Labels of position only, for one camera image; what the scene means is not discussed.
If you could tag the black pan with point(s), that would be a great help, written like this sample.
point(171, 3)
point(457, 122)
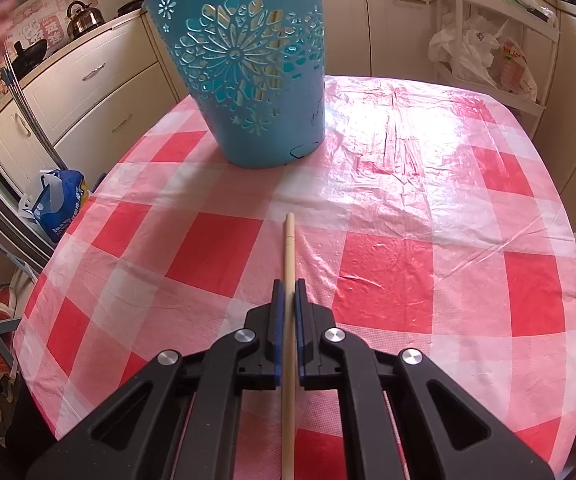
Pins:
point(28, 58)

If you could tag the blue plastic bag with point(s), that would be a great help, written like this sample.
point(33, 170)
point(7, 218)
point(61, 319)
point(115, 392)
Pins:
point(53, 199)

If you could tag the white plastic bag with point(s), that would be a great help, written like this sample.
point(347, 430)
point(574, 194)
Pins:
point(474, 53)

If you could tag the red white checkered tablecloth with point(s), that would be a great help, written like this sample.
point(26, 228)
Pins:
point(426, 219)

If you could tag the cream kitchen drawer cabinet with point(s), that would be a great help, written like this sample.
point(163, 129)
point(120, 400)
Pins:
point(93, 99)

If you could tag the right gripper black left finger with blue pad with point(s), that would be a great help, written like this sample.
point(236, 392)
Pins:
point(178, 416)

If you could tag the single wooden chopstick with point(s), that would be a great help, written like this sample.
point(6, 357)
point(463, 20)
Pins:
point(289, 366)

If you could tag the metal mop handle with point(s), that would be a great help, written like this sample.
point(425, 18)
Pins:
point(11, 81)

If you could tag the steel kettle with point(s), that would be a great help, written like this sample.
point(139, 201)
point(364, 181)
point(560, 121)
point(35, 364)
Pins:
point(82, 18)

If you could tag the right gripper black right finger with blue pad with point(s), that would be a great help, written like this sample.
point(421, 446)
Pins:
point(402, 416)

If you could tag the teal cutout plastic basket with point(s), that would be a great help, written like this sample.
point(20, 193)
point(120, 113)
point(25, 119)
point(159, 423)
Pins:
point(255, 69)

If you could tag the white shelf rack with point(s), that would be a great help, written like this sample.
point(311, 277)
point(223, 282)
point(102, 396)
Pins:
point(501, 48)

